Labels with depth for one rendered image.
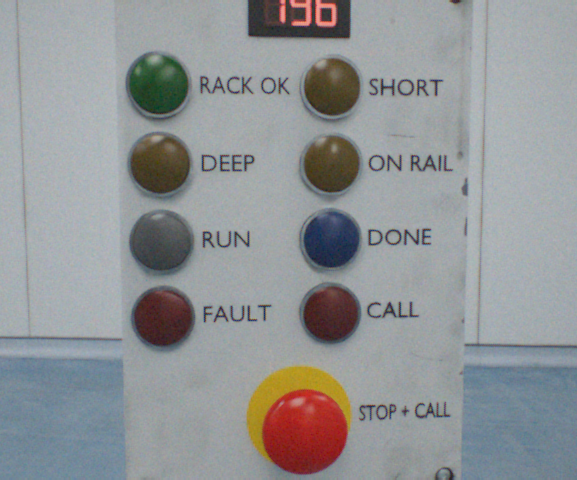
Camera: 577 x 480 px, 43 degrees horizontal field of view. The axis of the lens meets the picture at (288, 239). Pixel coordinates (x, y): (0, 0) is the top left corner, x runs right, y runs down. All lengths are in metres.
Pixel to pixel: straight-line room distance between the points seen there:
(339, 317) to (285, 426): 0.06
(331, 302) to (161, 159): 0.10
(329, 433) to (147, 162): 0.15
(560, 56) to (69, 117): 2.48
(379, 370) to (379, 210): 0.08
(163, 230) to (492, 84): 3.51
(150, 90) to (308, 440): 0.17
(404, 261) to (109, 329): 3.67
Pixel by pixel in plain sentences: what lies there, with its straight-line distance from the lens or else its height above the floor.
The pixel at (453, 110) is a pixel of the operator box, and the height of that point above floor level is 1.05.
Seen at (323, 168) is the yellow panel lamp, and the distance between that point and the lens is 0.34.
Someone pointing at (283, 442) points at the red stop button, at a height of 0.90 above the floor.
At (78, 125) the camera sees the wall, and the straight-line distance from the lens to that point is 3.95.
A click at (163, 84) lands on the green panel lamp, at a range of 0.34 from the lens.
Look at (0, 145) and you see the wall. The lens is 4.11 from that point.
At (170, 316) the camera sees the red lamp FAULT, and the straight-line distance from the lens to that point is 0.35.
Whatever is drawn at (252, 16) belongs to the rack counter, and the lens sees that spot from 0.35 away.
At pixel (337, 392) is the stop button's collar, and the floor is 0.92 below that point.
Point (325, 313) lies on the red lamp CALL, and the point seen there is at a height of 0.96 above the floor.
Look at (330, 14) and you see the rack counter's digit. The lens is 0.35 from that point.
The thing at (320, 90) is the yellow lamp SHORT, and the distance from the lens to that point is 0.34.
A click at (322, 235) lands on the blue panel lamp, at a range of 0.34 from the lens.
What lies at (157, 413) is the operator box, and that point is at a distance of 0.37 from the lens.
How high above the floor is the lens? 1.03
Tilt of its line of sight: 6 degrees down
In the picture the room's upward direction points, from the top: straight up
